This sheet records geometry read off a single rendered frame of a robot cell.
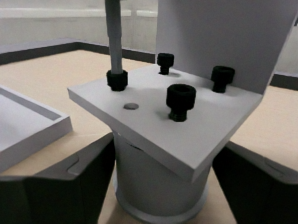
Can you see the white metal bracket with holes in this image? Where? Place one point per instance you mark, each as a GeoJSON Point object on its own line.
{"type": "Point", "coordinates": [246, 35]}

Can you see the black socket head screw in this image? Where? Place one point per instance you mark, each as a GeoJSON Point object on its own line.
{"type": "Point", "coordinates": [221, 76]}
{"type": "Point", "coordinates": [180, 98]}
{"type": "Point", "coordinates": [165, 60]}
{"type": "Point", "coordinates": [117, 81]}

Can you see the grey cylinder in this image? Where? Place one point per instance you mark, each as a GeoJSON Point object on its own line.
{"type": "Point", "coordinates": [151, 193]}

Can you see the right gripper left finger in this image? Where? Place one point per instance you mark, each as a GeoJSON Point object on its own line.
{"type": "Point", "coordinates": [72, 190]}

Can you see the red screwdriver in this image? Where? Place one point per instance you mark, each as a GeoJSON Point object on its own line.
{"type": "Point", "coordinates": [114, 33]}

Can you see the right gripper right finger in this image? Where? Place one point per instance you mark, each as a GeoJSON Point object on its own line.
{"type": "Point", "coordinates": [258, 190]}

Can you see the grey rectangular tray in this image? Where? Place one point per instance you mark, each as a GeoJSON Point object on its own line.
{"type": "Point", "coordinates": [27, 126]}

